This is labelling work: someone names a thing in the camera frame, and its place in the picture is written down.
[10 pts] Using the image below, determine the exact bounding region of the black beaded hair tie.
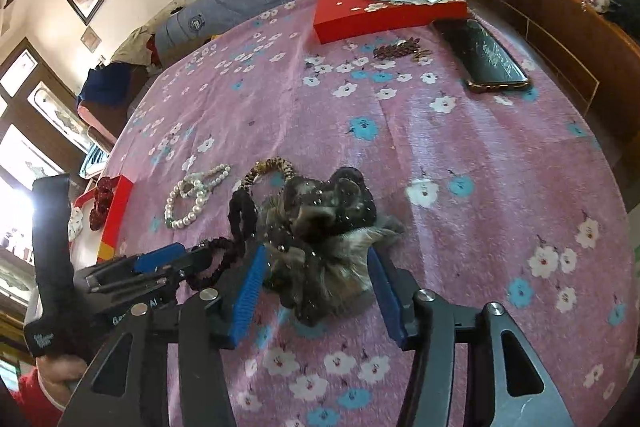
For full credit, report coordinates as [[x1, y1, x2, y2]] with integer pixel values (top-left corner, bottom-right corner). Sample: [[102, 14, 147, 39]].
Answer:
[[187, 234, 246, 290]]

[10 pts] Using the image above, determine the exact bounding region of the black smartphone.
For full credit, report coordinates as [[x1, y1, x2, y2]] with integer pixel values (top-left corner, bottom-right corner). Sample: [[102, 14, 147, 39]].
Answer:
[[435, 19, 531, 94]]

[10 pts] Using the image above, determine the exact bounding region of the blue cloth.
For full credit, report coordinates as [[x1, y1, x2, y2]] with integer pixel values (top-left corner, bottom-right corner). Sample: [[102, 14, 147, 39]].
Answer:
[[77, 62, 133, 108]]

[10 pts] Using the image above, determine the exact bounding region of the person's left forearm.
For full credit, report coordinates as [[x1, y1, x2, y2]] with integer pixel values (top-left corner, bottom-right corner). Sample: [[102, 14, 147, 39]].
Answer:
[[7, 364, 66, 427]]

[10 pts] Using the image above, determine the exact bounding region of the small pearl bracelet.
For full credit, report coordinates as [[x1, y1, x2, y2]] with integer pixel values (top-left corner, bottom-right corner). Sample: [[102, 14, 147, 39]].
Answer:
[[182, 163, 232, 198]]

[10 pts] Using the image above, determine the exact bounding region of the grey fur scrunchie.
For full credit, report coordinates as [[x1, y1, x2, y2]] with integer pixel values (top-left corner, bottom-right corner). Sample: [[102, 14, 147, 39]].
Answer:
[[257, 166, 408, 328]]

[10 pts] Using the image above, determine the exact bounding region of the white dotted scrunchie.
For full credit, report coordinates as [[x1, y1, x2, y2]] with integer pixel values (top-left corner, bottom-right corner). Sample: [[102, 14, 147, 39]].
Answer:
[[67, 204, 87, 240]]

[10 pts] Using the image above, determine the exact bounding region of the person's left hand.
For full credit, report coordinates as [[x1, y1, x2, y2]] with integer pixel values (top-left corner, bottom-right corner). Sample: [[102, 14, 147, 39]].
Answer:
[[36, 353, 90, 404]]

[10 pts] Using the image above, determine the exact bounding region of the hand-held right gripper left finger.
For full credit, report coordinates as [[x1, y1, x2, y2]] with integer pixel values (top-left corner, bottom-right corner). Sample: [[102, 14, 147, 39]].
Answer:
[[57, 244, 271, 427]]

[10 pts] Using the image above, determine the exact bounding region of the mauve sofa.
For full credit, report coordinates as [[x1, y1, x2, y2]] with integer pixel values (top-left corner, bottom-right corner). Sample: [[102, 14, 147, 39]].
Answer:
[[77, 102, 127, 152]]

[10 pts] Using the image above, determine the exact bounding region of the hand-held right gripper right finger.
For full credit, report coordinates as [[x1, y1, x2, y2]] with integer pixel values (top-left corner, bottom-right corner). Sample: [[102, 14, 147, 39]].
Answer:
[[366, 247, 576, 427]]

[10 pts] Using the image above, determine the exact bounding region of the red scrunchie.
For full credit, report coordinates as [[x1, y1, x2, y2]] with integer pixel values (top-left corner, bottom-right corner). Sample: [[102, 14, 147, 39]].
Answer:
[[89, 177, 117, 230]]

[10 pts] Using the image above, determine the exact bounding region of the small framed picture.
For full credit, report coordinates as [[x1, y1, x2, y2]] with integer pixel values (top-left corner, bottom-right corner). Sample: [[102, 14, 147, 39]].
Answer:
[[80, 26, 103, 52]]

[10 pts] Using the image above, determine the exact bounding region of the red box lid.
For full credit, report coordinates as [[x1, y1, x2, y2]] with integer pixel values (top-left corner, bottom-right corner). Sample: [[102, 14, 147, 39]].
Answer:
[[312, 0, 469, 45]]

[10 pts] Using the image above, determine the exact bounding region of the wooden glass door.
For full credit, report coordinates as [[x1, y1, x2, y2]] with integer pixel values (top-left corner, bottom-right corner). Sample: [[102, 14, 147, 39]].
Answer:
[[0, 37, 106, 218]]

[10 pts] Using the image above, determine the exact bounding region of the red cardboard tray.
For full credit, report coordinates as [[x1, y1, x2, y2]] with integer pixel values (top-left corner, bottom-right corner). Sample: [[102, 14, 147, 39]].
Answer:
[[70, 174, 135, 263]]

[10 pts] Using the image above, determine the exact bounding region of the blue quilted sofa cover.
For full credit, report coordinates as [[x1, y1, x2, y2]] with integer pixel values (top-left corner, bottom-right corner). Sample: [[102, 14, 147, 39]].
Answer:
[[152, 0, 321, 70]]

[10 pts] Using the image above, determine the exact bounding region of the large pearl bracelet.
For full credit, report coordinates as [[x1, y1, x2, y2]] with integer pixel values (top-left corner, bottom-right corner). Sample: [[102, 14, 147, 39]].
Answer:
[[164, 179, 208, 230]]

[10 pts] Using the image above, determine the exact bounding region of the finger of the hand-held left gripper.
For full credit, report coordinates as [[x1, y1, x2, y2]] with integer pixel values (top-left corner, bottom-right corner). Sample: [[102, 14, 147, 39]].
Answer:
[[84, 273, 170, 294], [132, 242, 217, 275]]

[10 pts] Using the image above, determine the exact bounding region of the black scrunchie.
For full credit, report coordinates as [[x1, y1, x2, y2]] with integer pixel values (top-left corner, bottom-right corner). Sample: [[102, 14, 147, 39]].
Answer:
[[227, 193, 260, 253]]

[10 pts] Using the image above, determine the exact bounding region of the leopard print bracelet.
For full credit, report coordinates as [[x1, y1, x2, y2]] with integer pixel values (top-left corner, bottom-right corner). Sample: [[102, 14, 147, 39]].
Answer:
[[243, 156, 296, 192]]

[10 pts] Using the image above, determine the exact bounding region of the wooden cabinet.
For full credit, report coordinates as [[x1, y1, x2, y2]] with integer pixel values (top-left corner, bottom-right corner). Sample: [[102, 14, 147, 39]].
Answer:
[[427, 0, 640, 148]]

